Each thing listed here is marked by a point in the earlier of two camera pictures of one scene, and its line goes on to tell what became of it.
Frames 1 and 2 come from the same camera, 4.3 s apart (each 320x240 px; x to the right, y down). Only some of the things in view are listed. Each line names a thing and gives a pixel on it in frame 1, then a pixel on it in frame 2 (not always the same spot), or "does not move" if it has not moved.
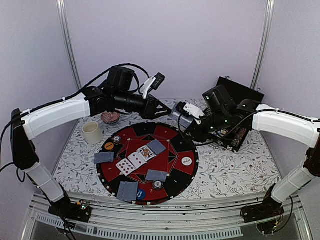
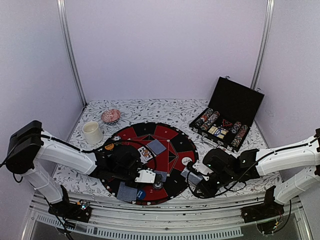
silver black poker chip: [157, 185] does not move
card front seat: [128, 191] does not move
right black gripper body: [219, 121] → [225, 178]
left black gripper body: [122, 102] → [121, 174]
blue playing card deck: [185, 121] → [193, 177]
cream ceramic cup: [93, 134] does not move
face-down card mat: [156, 146] does not move
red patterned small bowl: [110, 117] does not move
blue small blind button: [141, 194] does not move
